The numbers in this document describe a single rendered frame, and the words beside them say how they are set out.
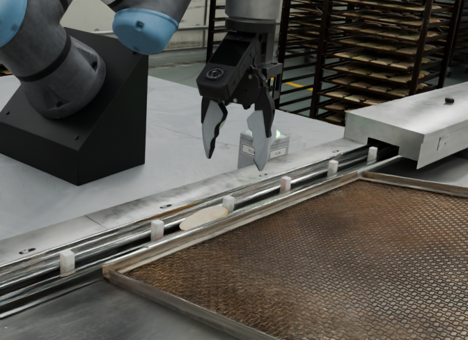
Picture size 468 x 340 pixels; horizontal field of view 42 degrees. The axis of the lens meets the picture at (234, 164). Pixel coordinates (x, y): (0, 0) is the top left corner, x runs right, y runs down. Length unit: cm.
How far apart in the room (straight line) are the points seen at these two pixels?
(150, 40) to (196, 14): 613
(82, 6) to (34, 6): 497
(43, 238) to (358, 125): 72
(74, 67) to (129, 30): 30
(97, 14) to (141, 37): 530
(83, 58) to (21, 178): 23
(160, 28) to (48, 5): 30
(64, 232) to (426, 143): 73
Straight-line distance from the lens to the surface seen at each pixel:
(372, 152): 124
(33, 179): 110
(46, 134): 111
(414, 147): 123
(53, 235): 82
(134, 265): 69
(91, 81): 109
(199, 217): 88
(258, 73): 84
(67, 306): 62
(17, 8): 100
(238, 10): 83
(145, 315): 59
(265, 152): 86
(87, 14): 602
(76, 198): 102
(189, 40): 689
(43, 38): 103
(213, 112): 88
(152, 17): 78
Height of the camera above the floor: 124
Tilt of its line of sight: 20 degrees down
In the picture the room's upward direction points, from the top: 5 degrees clockwise
